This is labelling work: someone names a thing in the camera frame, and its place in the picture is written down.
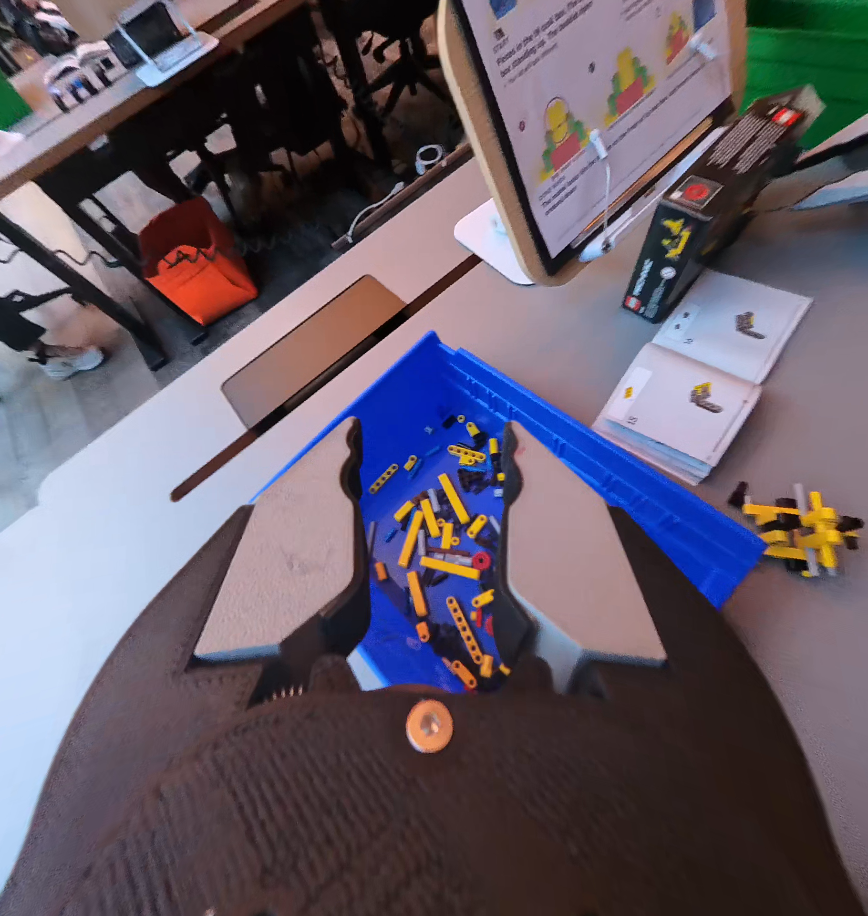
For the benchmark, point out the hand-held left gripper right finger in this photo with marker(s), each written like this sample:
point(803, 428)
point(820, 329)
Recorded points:
point(577, 572)

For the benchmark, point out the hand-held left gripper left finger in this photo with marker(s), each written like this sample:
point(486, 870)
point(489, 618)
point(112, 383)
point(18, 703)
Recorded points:
point(291, 558)

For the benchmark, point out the yellow holed lego beam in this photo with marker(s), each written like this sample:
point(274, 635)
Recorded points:
point(384, 478)

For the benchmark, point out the pile of lego pieces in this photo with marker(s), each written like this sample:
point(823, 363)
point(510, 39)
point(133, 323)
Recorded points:
point(448, 565)

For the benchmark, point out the blue plastic bin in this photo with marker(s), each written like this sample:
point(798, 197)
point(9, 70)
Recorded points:
point(405, 401)

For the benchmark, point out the yellow black lego model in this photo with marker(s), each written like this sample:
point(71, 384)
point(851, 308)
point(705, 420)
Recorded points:
point(813, 529)

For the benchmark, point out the black lego box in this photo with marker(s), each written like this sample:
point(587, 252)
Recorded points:
point(691, 229)

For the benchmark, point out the open instruction booklet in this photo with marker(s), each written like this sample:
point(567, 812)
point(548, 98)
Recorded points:
point(691, 429)

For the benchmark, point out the orange fabric bag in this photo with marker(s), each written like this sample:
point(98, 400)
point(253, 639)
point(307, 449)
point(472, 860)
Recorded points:
point(198, 279)

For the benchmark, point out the beige framed monitor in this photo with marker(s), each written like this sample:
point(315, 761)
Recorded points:
point(584, 86)

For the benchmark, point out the black office chair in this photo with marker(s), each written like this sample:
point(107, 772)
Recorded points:
point(398, 64)

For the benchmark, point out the white black device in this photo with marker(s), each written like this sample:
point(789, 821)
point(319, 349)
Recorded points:
point(83, 75)

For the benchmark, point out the silver laptop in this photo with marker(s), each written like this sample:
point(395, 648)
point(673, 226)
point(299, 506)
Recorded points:
point(166, 36)

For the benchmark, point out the green box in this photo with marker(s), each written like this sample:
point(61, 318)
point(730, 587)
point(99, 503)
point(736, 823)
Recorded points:
point(1, 100)

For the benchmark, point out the green panel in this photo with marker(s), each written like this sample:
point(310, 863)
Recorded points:
point(813, 57)

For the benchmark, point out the black metal frame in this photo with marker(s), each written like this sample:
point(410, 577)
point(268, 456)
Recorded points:
point(5, 315)

